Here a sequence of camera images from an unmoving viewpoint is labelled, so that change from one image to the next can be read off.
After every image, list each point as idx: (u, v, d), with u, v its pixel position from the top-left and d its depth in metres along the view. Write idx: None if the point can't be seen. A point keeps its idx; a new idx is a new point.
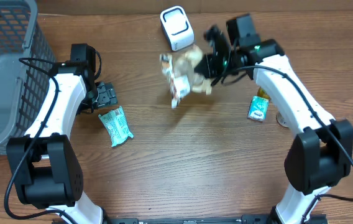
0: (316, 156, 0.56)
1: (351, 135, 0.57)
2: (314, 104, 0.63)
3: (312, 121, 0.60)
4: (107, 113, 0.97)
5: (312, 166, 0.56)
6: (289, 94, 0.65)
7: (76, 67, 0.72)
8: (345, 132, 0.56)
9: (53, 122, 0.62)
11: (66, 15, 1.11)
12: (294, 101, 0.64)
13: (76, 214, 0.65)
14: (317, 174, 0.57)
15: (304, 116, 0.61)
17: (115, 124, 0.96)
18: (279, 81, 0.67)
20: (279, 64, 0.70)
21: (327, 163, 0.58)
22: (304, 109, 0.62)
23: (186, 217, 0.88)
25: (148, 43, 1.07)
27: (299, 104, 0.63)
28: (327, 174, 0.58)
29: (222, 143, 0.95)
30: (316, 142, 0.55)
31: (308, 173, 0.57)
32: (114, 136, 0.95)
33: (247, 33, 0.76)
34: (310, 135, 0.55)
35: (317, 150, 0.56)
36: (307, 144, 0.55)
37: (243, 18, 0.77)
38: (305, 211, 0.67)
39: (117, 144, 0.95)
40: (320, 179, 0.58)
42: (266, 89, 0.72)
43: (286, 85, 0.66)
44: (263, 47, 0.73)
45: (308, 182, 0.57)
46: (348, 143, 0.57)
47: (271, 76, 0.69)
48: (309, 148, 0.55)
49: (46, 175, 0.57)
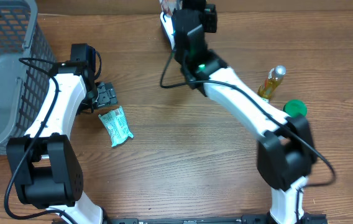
0: (282, 155, 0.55)
1: (307, 127, 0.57)
2: (266, 105, 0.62)
3: (269, 122, 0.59)
4: (107, 113, 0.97)
5: (282, 165, 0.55)
6: (243, 104, 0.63)
7: (76, 67, 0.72)
8: (301, 126, 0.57)
9: (53, 122, 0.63)
11: (66, 15, 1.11)
12: (247, 109, 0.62)
13: (76, 214, 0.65)
14: (289, 170, 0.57)
15: (260, 121, 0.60)
17: (115, 124, 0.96)
18: (230, 93, 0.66)
20: (225, 76, 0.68)
21: (296, 158, 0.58)
22: (258, 115, 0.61)
23: (186, 217, 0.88)
25: (148, 43, 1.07)
27: (253, 110, 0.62)
28: (298, 167, 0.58)
29: (222, 143, 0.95)
30: (278, 143, 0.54)
31: (280, 172, 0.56)
32: (114, 136, 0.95)
33: (196, 47, 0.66)
34: (270, 139, 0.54)
35: (282, 150, 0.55)
36: (270, 147, 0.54)
37: (195, 30, 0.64)
38: (295, 206, 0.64)
39: (117, 144, 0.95)
40: (293, 173, 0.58)
42: (220, 101, 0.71)
43: (237, 96, 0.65)
44: (209, 63, 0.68)
45: (284, 180, 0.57)
46: (306, 134, 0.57)
47: (220, 90, 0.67)
48: (273, 151, 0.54)
49: (46, 175, 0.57)
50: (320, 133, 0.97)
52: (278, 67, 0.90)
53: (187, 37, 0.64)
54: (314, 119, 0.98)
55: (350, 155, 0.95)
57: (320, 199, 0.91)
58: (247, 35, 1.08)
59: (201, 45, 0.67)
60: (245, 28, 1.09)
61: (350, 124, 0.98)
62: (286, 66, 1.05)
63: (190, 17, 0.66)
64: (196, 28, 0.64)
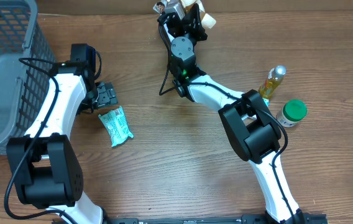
0: (239, 122, 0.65)
1: (261, 99, 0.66)
2: (230, 91, 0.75)
3: (230, 100, 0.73)
4: (107, 113, 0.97)
5: (240, 130, 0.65)
6: (212, 93, 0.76)
7: (76, 67, 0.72)
8: (255, 99, 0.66)
9: (53, 122, 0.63)
11: (66, 15, 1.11)
12: (214, 94, 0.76)
13: (76, 214, 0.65)
14: (250, 137, 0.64)
15: (224, 100, 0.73)
17: (115, 124, 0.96)
18: (204, 89, 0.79)
20: (204, 77, 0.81)
21: (256, 128, 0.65)
22: (222, 96, 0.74)
23: (186, 217, 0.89)
25: (148, 43, 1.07)
27: (219, 94, 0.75)
28: (261, 137, 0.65)
29: (222, 143, 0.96)
30: (233, 111, 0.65)
31: (241, 138, 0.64)
32: (114, 136, 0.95)
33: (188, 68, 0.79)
34: (227, 108, 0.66)
35: (238, 116, 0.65)
36: (226, 114, 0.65)
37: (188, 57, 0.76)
38: (280, 191, 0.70)
39: (117, 144, 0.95)
40: (256, 142, 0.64)
42: (200, 99, 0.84)
43: (209, 88, 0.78)
44: (192, 76, 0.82)
45: (247, 147, 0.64)
46: (263, 106, 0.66)
47: (198, 88, 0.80)
48: (229, 117, 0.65)
49: (46, 175, 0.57)
50: (320, 133, 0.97)
52: (278, 66, 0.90)
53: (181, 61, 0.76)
54: (314, 119, 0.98)
55: (350, 155, 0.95)
57: (321, 199, 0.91)
58: (247, 35, 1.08)
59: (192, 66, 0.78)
60: (245, 28, 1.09)
61: (350, 124, 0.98)
62: (286, 66, 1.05)
63: (183, 45, 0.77)
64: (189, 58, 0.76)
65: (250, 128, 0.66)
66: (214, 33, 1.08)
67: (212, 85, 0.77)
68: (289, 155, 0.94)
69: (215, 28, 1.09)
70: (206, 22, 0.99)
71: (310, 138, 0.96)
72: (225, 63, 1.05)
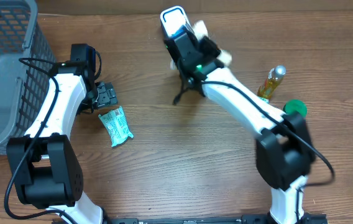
0: (279, 153, 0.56)
1: (304, 125, 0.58)
2: (262, 102, 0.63)
3: (266, 121, 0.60)
4: (107, 113, 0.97)
5: (279, 161, 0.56)
6: (239, 103, 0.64)
7: (76, 67, 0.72)
8: (298, 123, 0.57)
9: (53, 122, 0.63)
11: (66, 15, 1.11)
12: (242, 106, 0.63)
13: (76, 214, 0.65)
14: (288, 168, 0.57)
15: (255, 118, 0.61)
17: (115, 124, 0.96)
18: (227, 92, 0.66)
20: (222, 75, 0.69)
21: (294, 155, 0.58)
22: (253, 111, 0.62)
23: (186, 217, 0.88)
25: (148, 43, 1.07)
27: (248, 107, 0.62)
28: (297, 166, 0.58)
29: (222, 143, 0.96)
30: (275, 140, 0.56)
31: (279, 169, 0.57)
32: (114, 136, 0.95)
33: (186, 51, 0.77)
34: (267, 135, 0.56)
35: (279, 147, 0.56)
36: (266, 144, 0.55)
37: (179, 38, 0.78)
38: (296, 207, 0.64)
39: (117, 144, 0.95)
40: (293, 172, 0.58)
42: (220, 101, 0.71)
43: (234, 94, 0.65)
44: (206, 65, 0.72)
45: (282, 178, 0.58)
46: (304, 134, 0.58)
47: (219, 89, 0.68)
48: (270, 148, 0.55)
49: (46, 175, 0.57)
50: (320, 133, 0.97)
52: (278, 66, 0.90)
53: (173, 43, 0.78)
54: (314, 119, 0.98)
55: (350, 155, 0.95)
57: (321, 199, 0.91)
58: (247, 35, 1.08)
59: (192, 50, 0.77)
60: (245, 28, 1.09)
61: (350, 124, 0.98)
62: (286, 66, 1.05)
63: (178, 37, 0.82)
64: (180, 35, 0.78)
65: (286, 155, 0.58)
66: (214, 33, 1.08)
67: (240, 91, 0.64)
68: None
69: (215, 28, 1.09)
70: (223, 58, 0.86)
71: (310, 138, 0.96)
72: None
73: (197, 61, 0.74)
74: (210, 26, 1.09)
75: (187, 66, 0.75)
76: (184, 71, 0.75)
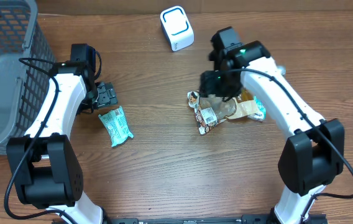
0: (309, 157, 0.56)
1: (342, 135, 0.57)
2: (302, 104, 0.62)
3: (303, 123, 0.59)
4: (107, 113, 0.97)
5: (306, 165, 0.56)
6: (278, 99, 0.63)
7: (76, 67, 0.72)
8: (335, 132, 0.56)
9: (53, 122, 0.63)
11: (66, 15, 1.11)
12: (281, 103, 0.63)
13: (76, 214, 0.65)
14: (312, 173, 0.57)
15: (294, 118, 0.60)
17: (115, 124, 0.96)
18: (269, 86, 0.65)
20: (266, 66, 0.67)
21: (320, 162, 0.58)
22: (291, 111, 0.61)
23: (186, 217, 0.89)
25: (148, 43, 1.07)
27: (288, 106, 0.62)
28: (321, 174, 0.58)
29: (222, 143, 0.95)
30: (308, 144, 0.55)
31: (302, 173, 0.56)
32: (114, 136, 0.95)
33: (230, 43, 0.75)
34: (302, 137, 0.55)
35: (310, 151, 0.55)
36: (300, 147, 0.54)
37: (225, 31, 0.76)
38: (303, 210, 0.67)
39: (117, 144, 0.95)
40: (316, 179, 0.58)
42: (253, 91, 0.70)
43: (274, 89, 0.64)
44: (250, 50, 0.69)
45: (304, 183, 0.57)
46: (339, 143, 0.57)
47: (258, 81, 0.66)
48: (302, 150, 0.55)
49: (45, 175, 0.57)
50: None
52: None
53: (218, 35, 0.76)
54: None
55: (350, 155, 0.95)
57: (321, 199, 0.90)
58: (247, 35, 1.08)
59: (235, 43, 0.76)
60: (245, 28, 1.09)
61: (350, 124, 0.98)
62: (286, 66, 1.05)
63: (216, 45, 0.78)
64: (227, 29, 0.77)
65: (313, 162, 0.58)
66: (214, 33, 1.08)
67: (281, 88, 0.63)
68: None
69: (215, 28, 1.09)
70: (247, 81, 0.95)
71: None
72: None
73: (242, 46, 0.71)
74: (210, 26, 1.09)
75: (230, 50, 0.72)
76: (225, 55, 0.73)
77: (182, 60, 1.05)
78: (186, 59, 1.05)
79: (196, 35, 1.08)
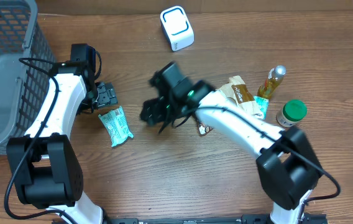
0: (283, 172, 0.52)
1: (305, 139, 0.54)
2: (260, 122, 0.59)
3: (265, 140, 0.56)
4: (107, 113, 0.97)
5: (285, 180, 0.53)
6: (237, 126, 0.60)
7: (76, 67, 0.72)
8: (299, 139, 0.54)
9: (53, 122, 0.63)
11: (66, 15, 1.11)
12: (239, 129, 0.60)
13: (76, 214, 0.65)
14: (294, 186, 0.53)
15: (255, 140, 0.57)
17: (115, 124, 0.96)
18: (224, 117, 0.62)
20: (216, 99, 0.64)
21: (299, 172, 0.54)
22: (251, 132, 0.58)
23: (186, 217, 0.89)
25: (148, 43, 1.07)
27: (246, 129, 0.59)
28: (305, 183, 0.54)
29: (222, 143, 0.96)
30: (276, 159, 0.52)
31: (285, 190, 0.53)
32: (114, 136, 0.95)
33: (176, 81, 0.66)
34: (266, 157, 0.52)
35: (281, 165, 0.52)
36: (268, 167, 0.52)
37: (169, 68, 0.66)
38: (298, 214, 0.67)
39: (117, 144, 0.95)
40: (301, 190, 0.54)
42: (215, 126, 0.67)
43: (230, 119, 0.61)
44: (197, 89, 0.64)
45: (291, 198, 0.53)
46: (306, 148, 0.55)
47: (212, 115, 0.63)
48: (272, 168, 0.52)
49: (46, 175, 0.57)
50: (320, 133, 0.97)
52: (278, 66, 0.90)
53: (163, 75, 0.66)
54: (314, 119, 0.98)
55: (350, 155, 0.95)
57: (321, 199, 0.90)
58: (247, 35, 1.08)
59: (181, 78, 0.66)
60: (245, 28, 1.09)
61: (350, 124, 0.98)
62: (286, 66, 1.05)
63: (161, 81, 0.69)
64: (169, 66, 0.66)
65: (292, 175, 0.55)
66: (214, 33, 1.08)
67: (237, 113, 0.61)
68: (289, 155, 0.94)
69: (215, 28, 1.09)
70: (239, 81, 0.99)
71: (309, 138, 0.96)
72: (225, 63, 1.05)
73: (188, 86, 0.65)
74: (210, 26, 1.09)
75: (181, 95, 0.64)
76: (176, 100, 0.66)
77: (182, 60, 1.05)
78: (186, 59, 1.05)
79: (196, 35, 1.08)
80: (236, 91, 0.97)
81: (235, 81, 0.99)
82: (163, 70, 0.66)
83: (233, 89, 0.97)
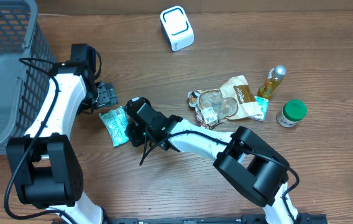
0: (242, 169, 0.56)
1: (255, 135, 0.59)
2: (216, 132, 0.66)
3: (220, 146, 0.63)
4: (107, 112, 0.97)
5: (245, 177, 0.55)
6: (199, 140, 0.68)
7: (76, 67, 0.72)
8: (248, 137, 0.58)
9: (53, 122, 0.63)
11: (66, 15, 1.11)
12: (201, 142, 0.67)
13: (76, 214, 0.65)
14: (259, 180, 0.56)
15: (213, 148, 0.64)
17: (116, 124, 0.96)
18: (189, 138, 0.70)
20: (181, 125, 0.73)
21: (261, 168, 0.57)
22: (210, 144, 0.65)
23: (186, 217, 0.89)
25: (148, 43, 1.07)
27: (206, 142, 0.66)
28: (271, 176, 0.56)
29: None
30: (231, 159, 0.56)
31: (248, 186, 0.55)
32: (115, 136, 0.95)
33: (151, 117, 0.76)
34: (222, 160, 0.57)
35: (237, 164, 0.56)
36: (225, 167, 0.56)
37: (141, 108, 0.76)
38: (287, 211, 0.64)
39: (120, 144, 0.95)
40: (268, 185, 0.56)
42: (189, 148, 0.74)
43: (194, 138, 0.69)
44: (169, 124, 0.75)
45: (259, 192, 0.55)
46: (259, 144, 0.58)
47: (181, 139, 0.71)
48: (229, 169, 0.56)
49: (46, 175, 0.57)
50: (320, 133, 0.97)
52: (278, 66, 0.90)
53: (137, 114, 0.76)
54: (314, 119, 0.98)
55: (350, 155, 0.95)
57: (321, 199, 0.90)
58: (247, 35, 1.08)
59: (155, 115, 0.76)
60: (245, 28, 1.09)
61: (350, 124, 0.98)
62: (286, 66, 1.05)
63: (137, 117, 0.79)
64: (142, 106, 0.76)
65: (255, 171, 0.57)
66: (214, 33, 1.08)
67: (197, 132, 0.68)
68: (289, 155, 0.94)
69: (215, 29, 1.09)
70: (239, 82, 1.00)
71: (309, 138, 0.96)
72: (225, 63, 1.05)
73: (161, 121, 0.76)
74: (210, 26, 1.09)
75: (156, 130, 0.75)
76: (154, 134, 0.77)
77: (182, 60, 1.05)
78: (186, 59, 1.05)
79: (196, 35, 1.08)
80: (237, 92, 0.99)
81: (237, 81, 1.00)
82: (136, 109, 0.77)
83: (234, 89, 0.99)
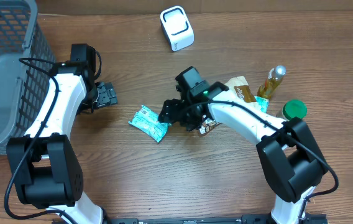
0: (283, 159, 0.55)
1: (307, 130, 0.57)
2: (264, 114, 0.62)
3: (267, 130, 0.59)
4: (135, 115, 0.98)
5: (284, 167, 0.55)
6: (243, 117, 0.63)
7: (76, 67, 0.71)
8: (301, 129, 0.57)
9: (53, 122, 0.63)
11: (66, 15, 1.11)
12: (245, 119, 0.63)
13: (76, 214, 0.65)
14: (295, 175, 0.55)
15: (258, 129, 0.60)
17: (149, 121, 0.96)
18: (232, 111, 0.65)
20: (227, 96, 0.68)
21: (301, 163, 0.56)
22: (256, 124, 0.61)
23: (186, 217, 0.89)
25: (148, 43, 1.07)
27: (252, 119, 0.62)
28: (306, 173, 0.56)
29: (222, 143, 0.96)
30: (276, 146, 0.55)
31: (284, 178, 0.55)
32: (155, 131, 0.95)
33: (195, 83, 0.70)
34: (268, 142, 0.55)
35: (281, 153, 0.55)
36: (268, 150, 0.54)
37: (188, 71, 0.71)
38: (299, 211, 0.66)
39: (161, 137, 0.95)
40: (303, 182, 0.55)
42: (225, 120, 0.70)
43: (238, 112, 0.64)
44: (212, 91, 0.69)
45: (291, 187, 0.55)
46: (307, 139, 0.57)
47: (222, 108, 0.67)
48: (271, 153, 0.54)
49: (46, 175, 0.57)
50: (320, 133, 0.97)
52: (278, 66, 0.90)
53: (182, 77, 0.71)
54: (314, 119, 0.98)
55: (350, 155, 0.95)
57: (321, 199, 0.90)
58: (247, 35, 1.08)
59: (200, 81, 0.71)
60: (245, 28, 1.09)
61: (350, 124, 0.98)
62: (286, 66, 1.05)
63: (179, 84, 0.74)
64: (189, 70, 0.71)
65: (293, 164, 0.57)
66: (214, 33, 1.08)
67: (244, 107, 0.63)
68: None
69: (215, 29, 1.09)
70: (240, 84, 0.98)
71: None
72: (225, 63, 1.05)
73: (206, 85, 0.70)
74: (210, 25, 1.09)
75: (197, 96, 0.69)
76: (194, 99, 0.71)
77: (182, 60, 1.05)
78: (186, 59, 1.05)
79: (196, 35, 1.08)
80: (238, 93, 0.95)
81: (238, 82, 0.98)
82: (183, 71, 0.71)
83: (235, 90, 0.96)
